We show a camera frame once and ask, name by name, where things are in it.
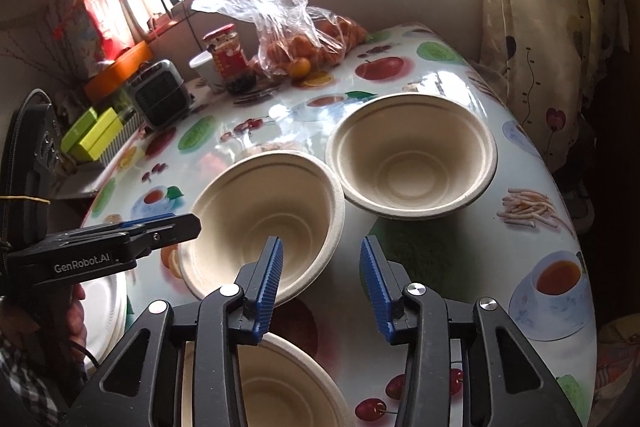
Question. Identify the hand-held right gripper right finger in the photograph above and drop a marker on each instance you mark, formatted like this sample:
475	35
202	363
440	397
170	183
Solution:
377	292

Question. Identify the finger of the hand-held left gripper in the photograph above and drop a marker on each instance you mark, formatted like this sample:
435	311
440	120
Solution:
175	229
145	222

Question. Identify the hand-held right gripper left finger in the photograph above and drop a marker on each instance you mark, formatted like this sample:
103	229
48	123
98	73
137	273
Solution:
267	287

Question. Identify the white foam plate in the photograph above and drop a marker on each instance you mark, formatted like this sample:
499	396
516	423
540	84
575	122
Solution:
107	312

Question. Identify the beige paper bowl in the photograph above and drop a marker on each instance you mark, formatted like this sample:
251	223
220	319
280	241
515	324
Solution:
290	387
415	157
260	212

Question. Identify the person's left forearm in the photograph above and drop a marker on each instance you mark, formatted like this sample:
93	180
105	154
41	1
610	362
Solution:
20	377

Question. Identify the person's left hand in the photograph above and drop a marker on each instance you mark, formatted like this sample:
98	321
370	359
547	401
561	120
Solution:
79	317

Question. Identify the grey side shelf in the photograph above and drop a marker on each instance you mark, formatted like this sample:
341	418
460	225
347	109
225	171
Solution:
75	187

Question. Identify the yellow rubber band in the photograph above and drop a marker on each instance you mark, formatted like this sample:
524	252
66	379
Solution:
25	199

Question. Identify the food print tablecloth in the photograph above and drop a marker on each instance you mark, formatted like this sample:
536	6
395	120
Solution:
450	257

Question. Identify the striped tray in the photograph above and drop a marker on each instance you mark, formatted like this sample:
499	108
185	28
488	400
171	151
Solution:
122	139

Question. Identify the green box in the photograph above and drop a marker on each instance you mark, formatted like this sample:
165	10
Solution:
100	134
77	127

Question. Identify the small grey heater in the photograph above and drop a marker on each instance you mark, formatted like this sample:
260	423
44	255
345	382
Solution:
157	94

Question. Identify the orange box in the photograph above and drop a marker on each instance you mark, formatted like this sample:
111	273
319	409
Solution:
115	72

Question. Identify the white tub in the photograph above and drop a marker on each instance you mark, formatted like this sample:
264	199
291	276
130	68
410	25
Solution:
205	72

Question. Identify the red label jar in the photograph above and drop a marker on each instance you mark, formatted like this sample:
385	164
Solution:
230	57

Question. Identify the dried twigs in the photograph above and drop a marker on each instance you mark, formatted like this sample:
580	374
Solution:
40	57

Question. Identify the colourful gift bag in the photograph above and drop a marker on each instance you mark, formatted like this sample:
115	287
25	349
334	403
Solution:
100	22

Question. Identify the plastic bag of oranges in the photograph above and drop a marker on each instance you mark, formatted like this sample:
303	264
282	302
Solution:
280	7

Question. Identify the floral cloth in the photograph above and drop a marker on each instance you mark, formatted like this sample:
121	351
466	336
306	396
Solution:
620	357

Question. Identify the cherry print curtain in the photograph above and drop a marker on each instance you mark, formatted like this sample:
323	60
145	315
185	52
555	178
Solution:
540	7

